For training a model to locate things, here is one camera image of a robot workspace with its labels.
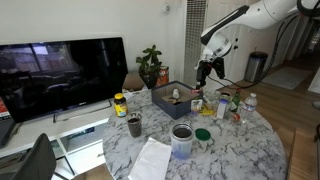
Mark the white purple sauce packet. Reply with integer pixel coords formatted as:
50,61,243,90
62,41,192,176
191,99,203,115

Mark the white bottle blue cap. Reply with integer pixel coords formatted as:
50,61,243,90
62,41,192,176
217,99,228,119

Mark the red ketchup packet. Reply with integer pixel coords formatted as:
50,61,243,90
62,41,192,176
192,88,203,93

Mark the black chair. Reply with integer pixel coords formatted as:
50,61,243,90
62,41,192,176
1,133,68,180

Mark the clear plastic water bottle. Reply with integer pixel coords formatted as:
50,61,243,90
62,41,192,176
240,93,257,123

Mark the white tv stand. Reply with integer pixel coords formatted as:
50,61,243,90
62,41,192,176
0,100,114,179

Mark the yellow lid vitamin bottle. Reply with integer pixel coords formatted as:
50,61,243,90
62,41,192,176
114,93,128,117

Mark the steel trash can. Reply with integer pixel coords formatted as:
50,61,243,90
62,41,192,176
244,51,268,82

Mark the open brown cardboard box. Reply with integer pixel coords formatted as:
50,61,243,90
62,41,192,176
122,73,144,91

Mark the brown cup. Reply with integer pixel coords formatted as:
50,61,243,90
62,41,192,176
127,112,142,137

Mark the green plastic lid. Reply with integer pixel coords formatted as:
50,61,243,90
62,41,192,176
195,128,211,141

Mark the white blue canister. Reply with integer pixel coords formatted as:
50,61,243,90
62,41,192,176
170,124,194,159

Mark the white paper napkin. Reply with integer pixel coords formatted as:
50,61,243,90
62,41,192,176
128,138,171,180

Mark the orange snack box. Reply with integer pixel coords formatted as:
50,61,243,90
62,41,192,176
156,66,169,86

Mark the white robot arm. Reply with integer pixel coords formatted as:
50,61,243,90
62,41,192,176
195,0,320,89

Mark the yellow packet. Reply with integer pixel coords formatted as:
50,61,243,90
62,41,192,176
200,104,215,116

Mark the dark blue cardboard box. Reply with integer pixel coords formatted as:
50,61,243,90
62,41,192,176
151,81,202,119

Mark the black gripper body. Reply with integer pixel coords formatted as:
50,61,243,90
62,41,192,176
196,57,225,88

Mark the green glass bottle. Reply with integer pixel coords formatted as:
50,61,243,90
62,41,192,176
230,88,241,112

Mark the black television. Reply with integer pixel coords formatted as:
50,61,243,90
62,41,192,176
0,37,128,123

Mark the potted green plant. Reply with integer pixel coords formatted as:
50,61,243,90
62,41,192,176
136,45,162,89

